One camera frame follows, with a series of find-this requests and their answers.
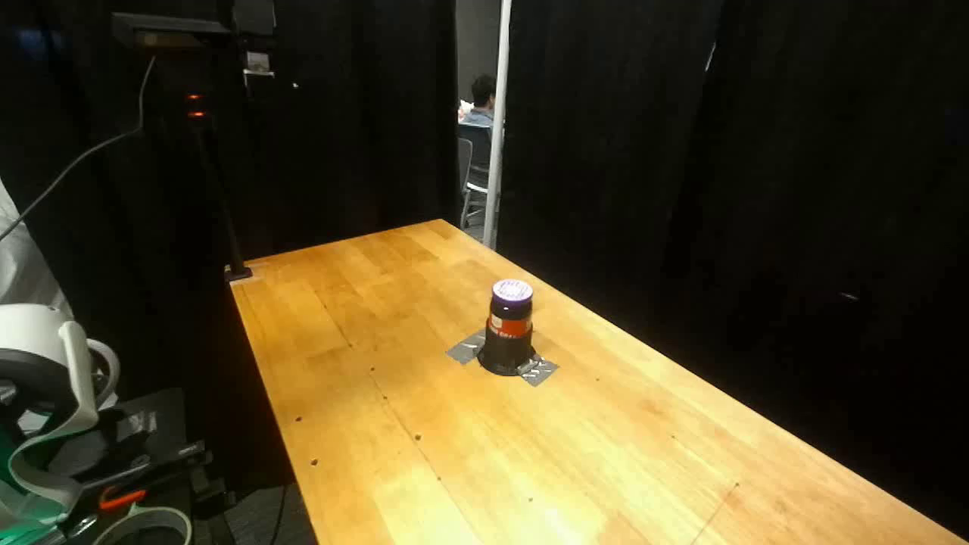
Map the black curtain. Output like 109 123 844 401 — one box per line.
501 0 969 538
0 0 464 487

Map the black camera tripod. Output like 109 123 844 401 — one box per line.
177 43 253 284

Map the black device with white tag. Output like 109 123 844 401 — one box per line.
227 0 283 87

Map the person in light shirt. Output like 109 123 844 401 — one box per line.
0 177 71 310

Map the white vertical pole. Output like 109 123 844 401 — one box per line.
481 0 516 252

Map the pale flat strap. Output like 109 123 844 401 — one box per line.
3 400 107 521

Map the grey chair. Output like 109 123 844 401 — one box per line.
458 123 494 229

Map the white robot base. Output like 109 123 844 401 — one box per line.
0 300 123 435

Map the orange handled tool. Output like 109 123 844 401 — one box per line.
95 485 152 513

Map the dark jar with purple lid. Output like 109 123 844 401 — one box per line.
476 275 538 378

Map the person in blue shirt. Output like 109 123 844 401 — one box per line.
458 72 498 130

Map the thin grey cable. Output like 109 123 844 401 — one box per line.
0 55 159 246

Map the grey duct tape piece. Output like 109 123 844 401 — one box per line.
446 329 491 366
516 355 561 386

